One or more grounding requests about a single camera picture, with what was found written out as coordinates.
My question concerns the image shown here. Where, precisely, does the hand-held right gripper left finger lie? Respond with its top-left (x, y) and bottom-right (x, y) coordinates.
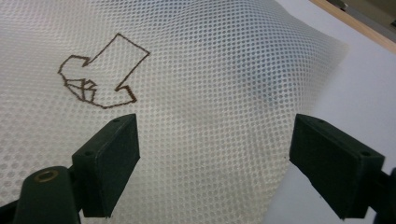
top-left (71, 113), bottom-right (141, 218)

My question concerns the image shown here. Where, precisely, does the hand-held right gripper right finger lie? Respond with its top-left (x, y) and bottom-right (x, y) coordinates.
top-left (289, 113), bottom-right (386, 220)

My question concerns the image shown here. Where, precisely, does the white mesh laundry bag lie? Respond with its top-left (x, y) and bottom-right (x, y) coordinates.
top-left (0, 0), bottom-right (350, 224)

